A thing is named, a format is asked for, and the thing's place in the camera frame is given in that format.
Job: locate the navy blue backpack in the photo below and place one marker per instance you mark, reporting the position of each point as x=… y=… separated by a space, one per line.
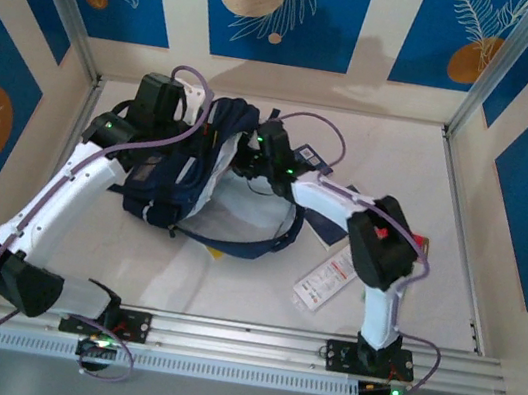
x=165 y=181

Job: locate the navy book yellow label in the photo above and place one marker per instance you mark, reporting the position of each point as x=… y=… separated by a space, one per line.
x=331 y=231

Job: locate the white blister pack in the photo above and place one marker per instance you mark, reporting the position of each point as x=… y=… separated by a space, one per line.
x=323 y=281

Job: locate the red packet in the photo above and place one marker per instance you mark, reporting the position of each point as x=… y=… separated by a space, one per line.
x=420 y=241

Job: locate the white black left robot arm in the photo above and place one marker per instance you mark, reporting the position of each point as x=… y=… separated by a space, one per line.
x=66 y=195

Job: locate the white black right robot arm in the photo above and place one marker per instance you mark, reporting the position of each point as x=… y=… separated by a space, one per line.
x=375 y=257

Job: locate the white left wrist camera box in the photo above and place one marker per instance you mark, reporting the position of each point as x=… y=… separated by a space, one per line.
x=194 y=97

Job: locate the aluminium side rail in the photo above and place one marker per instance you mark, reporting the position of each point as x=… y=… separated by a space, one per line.
x=453 y=178
x=88 y=99

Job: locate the long aluminium mounting rail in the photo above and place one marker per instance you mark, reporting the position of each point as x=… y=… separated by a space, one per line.
x=240 y=340

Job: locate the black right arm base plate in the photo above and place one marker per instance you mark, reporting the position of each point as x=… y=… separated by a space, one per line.
x=339 y=354

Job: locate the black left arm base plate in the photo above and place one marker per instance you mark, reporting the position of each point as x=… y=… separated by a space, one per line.
x=136 y=325

